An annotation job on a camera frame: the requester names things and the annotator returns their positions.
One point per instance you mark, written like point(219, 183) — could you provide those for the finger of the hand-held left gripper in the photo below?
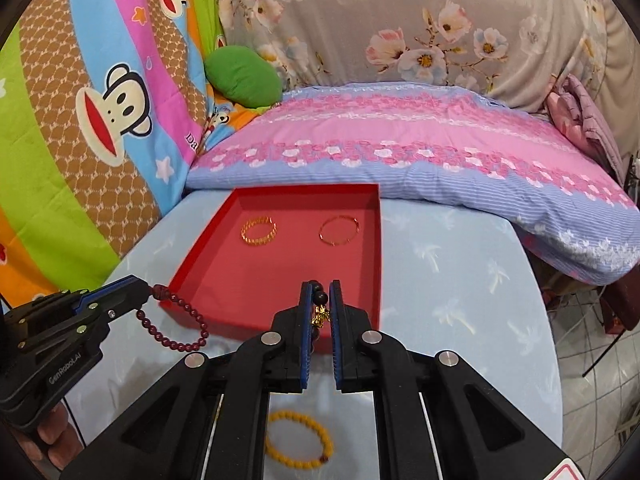
point(120, 310)
point(115, 291)

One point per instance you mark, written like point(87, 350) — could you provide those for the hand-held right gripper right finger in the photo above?
point(338, 340)

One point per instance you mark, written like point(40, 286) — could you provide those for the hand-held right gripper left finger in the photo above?
point(305, 340)

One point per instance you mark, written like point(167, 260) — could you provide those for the red jewelry box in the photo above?
point(280, 270)

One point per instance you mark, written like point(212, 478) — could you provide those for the person's left hand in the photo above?
point(50, 432)

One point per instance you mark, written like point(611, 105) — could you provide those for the thin gold bangle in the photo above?
point(330, 242)

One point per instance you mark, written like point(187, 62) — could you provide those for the light blue palm print tablecloth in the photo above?
point(450, 285)

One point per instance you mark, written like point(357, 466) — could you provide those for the monkey print blanket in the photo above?
point(75, 160)

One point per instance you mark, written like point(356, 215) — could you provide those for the pink and blue floral pillow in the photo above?
point(400, 130)

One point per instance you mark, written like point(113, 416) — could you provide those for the green pillow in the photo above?
point(245, 77)

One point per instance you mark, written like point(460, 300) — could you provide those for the dark red stool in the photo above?
point(625, 305)

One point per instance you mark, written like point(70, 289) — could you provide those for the pink quilted cloth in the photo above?
point(580, 110)

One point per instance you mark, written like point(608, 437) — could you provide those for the grey floral sheet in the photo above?
point(380, 5)

